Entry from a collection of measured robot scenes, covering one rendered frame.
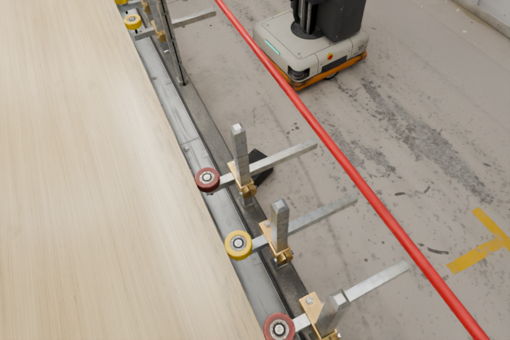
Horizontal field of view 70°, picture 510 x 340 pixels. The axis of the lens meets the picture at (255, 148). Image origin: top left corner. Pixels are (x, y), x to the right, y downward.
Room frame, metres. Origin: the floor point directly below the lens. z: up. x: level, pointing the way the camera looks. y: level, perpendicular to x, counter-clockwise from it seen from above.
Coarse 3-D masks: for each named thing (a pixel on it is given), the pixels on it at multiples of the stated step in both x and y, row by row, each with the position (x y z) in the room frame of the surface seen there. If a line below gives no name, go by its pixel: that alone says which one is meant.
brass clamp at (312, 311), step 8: (312, 296) 0.26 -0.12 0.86; (304, 304) 0.24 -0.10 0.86; (312, 304) 0.24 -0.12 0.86; (320, 304) 0.24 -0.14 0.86; (304, 312) 0.22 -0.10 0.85; (312, 312) 0.22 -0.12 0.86; (312, 320) 0.20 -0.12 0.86; (312, 328) 0.18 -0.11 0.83; (320, 336) 0.16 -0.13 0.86; (328, 336) 0.16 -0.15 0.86; (336, 336) 0.16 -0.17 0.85
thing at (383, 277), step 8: (400, 264) 0.33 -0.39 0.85; (384, 272) 0.31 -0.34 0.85; (392, 272) 0.31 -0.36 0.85; (400, 272) 0.31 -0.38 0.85; (368, 280) 0.29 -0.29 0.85; (376, 280) 0.29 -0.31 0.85; (384, 280) 0.29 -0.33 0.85; (352, 288) 0.27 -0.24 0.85; (360, 288) 0.27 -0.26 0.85; (368, 288) 0.27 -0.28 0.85; (352, 296) 0.25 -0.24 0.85; (360, 296) 0.25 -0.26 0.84; (296, 320) 0.20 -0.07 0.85; (304, 320) 0.20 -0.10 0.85; (296, 328) 0.18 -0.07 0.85; (304, 328) 0.19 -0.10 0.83
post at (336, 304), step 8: (328, 296) 0.19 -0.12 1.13; (336, 296) 0.18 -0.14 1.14; (344, 296) 0.18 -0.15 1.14; (328, 304) 0.18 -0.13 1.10; (336, 304) 0.17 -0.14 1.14; (344, 304) 0.17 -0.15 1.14; (320, 312) 0.19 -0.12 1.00; (328, 312) 0.17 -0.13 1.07; (336, 312) 0.16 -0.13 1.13; (344, 312) 0.17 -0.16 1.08; (320, 320) 0.18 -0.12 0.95; (328, 320) 0.16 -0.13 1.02; (336, 320) 0.16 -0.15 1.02; (320, 328) 0.17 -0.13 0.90; (328, 328) 0.16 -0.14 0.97; (312, 336) 0.18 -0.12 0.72
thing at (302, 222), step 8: (352, 192) 0.57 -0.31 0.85; (336, 200) 0.55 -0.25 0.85; (344, 200) 0.55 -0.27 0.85; (352, 200) 0.54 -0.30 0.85; (320, 208) 0.52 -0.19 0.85; (328, 208) 0.52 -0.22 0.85; (336, 208) 0.52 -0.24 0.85; (344, 208) 0.53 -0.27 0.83; (304, 216) 0.50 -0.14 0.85; (312, 216) 0.50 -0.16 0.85; (320, 216) 0.50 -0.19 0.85; (328, 216) 0.51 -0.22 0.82; (288, 224) 0.48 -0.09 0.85; (296, 224) 0.48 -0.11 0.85; (304, 224) 0.47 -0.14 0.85; (312, 224) 0.48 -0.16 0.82; (288, 232) 0.45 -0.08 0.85; (256, 240) 0.44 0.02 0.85; (264, 240) 0.43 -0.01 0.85; (256, 248) 0.41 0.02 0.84
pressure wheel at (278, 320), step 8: (272, 320) 0.20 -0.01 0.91; (280, 320) 0.19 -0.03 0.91; (288, 320) 0.19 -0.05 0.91; (264, 328) 0.18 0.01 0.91; (272, 328) 0.18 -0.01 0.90; (280, 328) 0.18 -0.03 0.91; (288, 328) 0.18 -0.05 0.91; (264, 336) 0.16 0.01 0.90; (272, 336) 0.16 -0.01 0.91; (280, 336) 0.16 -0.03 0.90; (288, 336) 0.16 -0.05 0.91
